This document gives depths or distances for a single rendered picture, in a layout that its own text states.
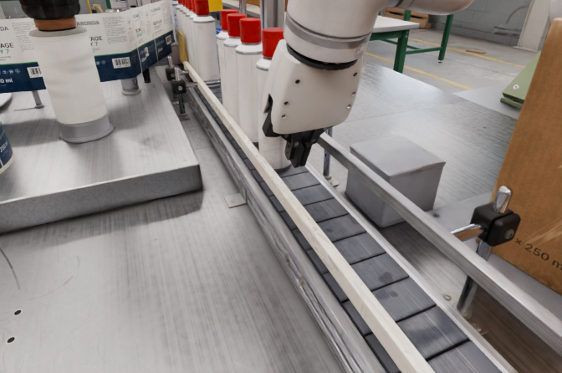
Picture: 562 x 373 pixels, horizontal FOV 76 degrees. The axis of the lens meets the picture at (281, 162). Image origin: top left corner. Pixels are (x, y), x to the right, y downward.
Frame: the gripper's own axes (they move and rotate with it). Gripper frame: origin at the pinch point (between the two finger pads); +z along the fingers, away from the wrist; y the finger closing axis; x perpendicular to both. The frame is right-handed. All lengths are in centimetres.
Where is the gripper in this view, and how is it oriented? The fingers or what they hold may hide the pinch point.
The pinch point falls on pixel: (298, 149)
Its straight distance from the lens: 48.1
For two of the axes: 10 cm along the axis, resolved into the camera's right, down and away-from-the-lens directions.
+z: -1.3, 6.6, 7.4
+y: -9.2, 1.9, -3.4
